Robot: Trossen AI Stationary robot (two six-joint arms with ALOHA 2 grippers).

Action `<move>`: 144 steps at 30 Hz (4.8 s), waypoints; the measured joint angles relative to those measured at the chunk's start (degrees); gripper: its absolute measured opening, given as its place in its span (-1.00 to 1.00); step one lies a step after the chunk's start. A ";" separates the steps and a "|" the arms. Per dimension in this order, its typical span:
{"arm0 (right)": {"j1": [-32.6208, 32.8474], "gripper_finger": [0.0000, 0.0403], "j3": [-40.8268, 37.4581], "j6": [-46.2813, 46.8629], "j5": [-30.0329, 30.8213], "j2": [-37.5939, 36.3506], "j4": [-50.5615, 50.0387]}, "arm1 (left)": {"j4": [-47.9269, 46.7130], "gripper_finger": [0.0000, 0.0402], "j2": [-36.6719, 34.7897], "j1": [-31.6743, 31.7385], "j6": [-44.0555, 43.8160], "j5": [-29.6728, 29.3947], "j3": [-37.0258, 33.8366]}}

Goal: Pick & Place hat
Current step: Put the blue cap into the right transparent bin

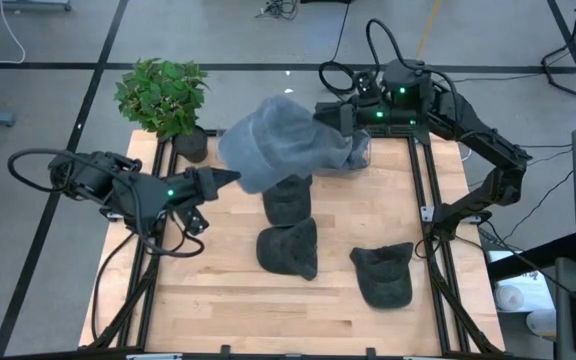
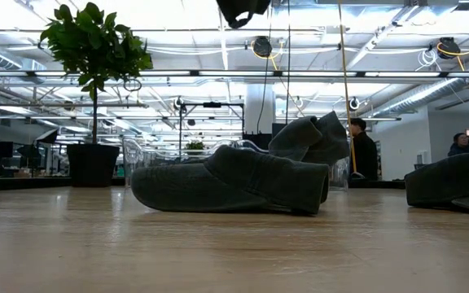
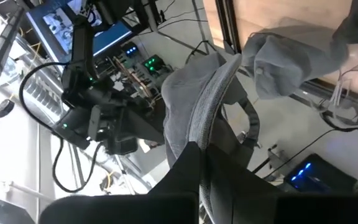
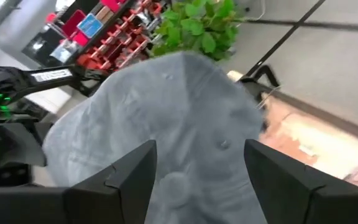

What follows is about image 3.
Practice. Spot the open computer circuit boards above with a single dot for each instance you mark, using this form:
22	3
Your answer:
151	63

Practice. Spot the black handheld device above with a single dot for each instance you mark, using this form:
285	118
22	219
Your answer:
3	109

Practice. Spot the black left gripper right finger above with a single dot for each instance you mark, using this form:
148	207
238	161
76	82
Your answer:
275	208

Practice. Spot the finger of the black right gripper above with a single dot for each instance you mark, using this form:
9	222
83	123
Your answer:
148	130

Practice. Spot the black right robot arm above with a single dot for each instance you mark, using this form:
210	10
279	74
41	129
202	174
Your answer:
82	46

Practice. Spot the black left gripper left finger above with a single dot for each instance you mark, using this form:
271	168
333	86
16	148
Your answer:
154	208

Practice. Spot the computer monitor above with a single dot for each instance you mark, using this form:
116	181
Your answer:
110	39

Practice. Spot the black computer case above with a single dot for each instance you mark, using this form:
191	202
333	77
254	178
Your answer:
322	175

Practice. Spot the grey denim shorts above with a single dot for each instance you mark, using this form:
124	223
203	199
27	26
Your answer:
227	28

